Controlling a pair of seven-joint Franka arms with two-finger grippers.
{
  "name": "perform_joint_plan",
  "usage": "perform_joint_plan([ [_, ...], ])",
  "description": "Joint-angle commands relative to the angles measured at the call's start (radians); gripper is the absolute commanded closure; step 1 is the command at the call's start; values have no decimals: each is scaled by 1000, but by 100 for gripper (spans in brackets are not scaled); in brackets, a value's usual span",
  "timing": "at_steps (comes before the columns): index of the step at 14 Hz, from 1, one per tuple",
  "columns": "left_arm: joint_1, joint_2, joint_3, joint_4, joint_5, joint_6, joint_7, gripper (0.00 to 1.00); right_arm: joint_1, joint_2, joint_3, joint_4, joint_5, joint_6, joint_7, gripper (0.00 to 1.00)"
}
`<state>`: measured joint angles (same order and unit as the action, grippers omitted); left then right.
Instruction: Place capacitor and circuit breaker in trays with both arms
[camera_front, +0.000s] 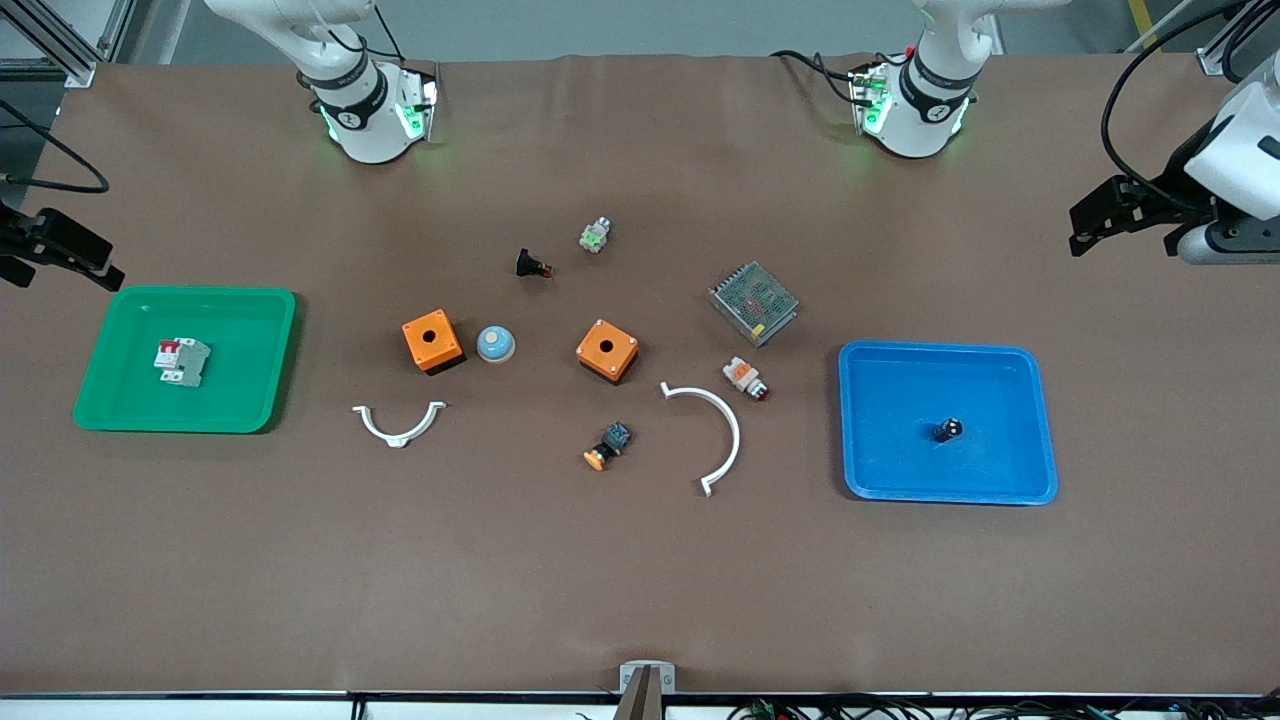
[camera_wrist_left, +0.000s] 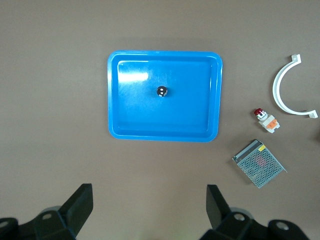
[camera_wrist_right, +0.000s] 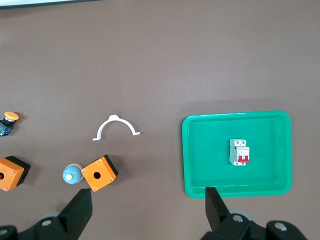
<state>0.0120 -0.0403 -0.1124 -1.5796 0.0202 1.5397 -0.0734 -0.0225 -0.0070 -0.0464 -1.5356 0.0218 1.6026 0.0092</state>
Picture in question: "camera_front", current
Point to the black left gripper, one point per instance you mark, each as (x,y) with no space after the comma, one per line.
(1172,187)

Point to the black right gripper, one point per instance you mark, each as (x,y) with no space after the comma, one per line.
(22,237)

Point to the white red circuit breaker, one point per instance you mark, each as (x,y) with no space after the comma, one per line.
(182,362)

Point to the black cylindrical capacitor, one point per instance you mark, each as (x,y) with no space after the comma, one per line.
(948,431)

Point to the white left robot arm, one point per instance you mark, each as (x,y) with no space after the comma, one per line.
(920,120)

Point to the green plastic tray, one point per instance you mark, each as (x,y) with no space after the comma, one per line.
(240,370)

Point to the blue plastic tray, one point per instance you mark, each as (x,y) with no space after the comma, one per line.
(900,420)

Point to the metal mesh power supply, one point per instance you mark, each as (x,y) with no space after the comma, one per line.
(754,303)

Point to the orange button box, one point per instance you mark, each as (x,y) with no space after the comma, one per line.
(606,351)
(432,342)

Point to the red lamp orange white body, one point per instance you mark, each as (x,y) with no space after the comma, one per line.
(744,377)

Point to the blue dome button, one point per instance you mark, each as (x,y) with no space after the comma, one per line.
(495,344)

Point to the black red indicator button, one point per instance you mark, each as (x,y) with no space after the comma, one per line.
(530,264)

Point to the brown table cover mat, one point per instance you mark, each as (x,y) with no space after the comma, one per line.
(640,570)

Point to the aluminium frame profile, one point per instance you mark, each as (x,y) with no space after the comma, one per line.
(60,45)
(1225,40)

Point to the small white curved bracket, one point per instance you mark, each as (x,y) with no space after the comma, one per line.
(398,437)

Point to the large white curved bracket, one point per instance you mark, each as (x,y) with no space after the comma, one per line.
(733,425)

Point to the white table front rail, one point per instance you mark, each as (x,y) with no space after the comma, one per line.
(180,708)

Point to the white green switch block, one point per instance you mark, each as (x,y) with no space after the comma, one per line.
(595,235)

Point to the orange cap pushbutton switch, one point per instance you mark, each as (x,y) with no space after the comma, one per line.
(606,447)

